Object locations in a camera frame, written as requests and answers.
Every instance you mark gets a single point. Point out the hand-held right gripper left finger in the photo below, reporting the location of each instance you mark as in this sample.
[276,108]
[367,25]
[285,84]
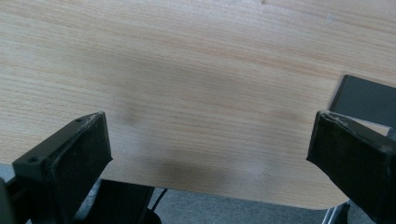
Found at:
[73,161]

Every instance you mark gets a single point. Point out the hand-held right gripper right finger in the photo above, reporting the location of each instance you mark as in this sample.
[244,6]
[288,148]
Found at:
[351,155]

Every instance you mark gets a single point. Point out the dark grey flat panel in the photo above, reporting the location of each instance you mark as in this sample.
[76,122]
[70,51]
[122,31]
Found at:
[365,98]

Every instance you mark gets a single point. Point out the metal stand leg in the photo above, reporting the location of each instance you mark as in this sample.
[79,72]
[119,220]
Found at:
[334,215]

